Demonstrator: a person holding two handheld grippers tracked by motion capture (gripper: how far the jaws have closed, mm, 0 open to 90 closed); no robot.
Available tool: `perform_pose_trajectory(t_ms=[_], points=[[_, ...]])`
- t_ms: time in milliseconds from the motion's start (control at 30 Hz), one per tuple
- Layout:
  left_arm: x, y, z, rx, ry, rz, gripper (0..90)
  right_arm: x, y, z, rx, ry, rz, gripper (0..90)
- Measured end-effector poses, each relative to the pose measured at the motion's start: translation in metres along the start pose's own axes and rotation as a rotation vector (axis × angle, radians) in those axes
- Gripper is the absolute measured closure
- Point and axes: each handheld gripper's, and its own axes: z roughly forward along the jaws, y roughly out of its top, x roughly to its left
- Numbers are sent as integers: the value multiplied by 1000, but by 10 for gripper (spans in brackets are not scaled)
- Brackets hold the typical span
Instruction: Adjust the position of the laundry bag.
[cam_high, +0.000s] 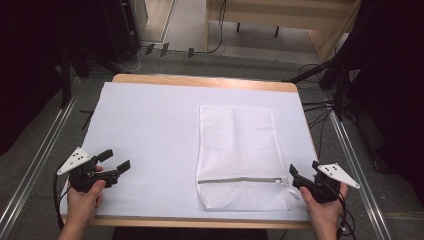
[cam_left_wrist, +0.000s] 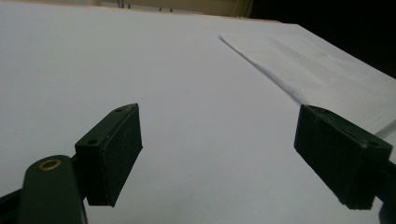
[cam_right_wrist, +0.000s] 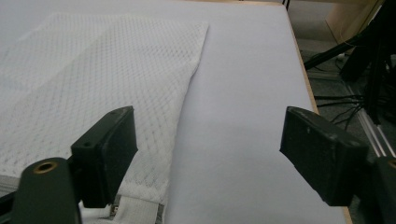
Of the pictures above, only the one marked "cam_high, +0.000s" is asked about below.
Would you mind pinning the dark curtain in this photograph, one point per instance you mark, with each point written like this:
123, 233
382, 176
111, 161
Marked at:
390, 83
30, 66

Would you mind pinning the black metal stand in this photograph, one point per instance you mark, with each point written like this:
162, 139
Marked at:
340, 90
65, 80

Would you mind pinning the metal floor rail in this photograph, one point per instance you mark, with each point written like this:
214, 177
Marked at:
358, 176
36, 163

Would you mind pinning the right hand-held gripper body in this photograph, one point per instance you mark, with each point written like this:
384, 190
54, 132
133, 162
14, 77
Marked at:
325, 190

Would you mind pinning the light wooden bench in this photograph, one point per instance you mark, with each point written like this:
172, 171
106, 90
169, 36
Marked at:
276, 16

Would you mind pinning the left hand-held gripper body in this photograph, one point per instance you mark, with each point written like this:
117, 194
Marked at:
81, 178

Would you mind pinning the white table cover sheet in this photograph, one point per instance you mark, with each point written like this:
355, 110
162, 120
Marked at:
150, 133

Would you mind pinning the person's right hand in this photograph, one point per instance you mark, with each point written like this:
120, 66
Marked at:
325, 215

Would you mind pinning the wooden table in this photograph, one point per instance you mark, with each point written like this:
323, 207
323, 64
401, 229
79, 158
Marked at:
200, 81

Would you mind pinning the white mesh laundry bag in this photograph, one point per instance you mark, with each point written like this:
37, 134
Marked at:
241, 146

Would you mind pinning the person's dark clothing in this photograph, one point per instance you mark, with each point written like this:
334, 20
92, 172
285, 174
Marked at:
190, 234

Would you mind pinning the person's left hand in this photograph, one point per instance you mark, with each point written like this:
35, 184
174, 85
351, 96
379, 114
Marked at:
81, 206

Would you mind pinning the black computer tower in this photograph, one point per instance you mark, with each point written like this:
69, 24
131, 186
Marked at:
121, 30

